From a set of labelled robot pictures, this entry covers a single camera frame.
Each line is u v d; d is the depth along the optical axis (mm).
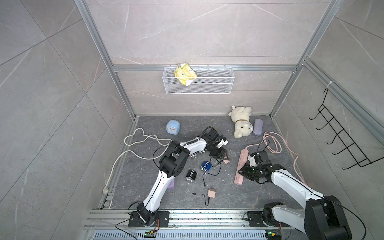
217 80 1004
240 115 1100
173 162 591
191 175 856
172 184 831
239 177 837
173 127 1022
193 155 937
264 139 1040
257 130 1074
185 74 873
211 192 801
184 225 730
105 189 862
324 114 760
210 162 934
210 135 837
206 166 894
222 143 920
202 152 958
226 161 918
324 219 402
